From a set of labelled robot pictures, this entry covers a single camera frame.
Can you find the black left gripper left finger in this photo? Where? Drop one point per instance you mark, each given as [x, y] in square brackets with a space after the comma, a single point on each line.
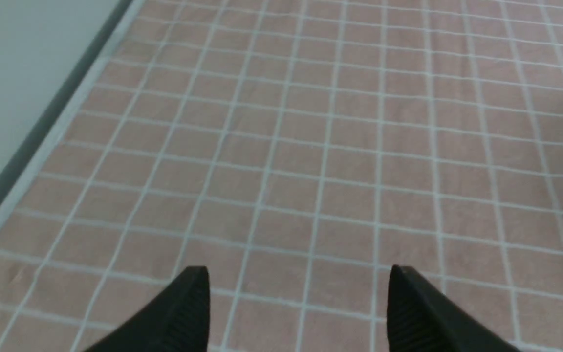
[178, 319]

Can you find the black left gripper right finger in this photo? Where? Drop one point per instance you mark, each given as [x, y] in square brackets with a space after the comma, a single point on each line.
[422, 319]

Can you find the pink checkered tablecloth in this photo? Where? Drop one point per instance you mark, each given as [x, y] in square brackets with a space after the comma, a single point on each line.
[300, 149]

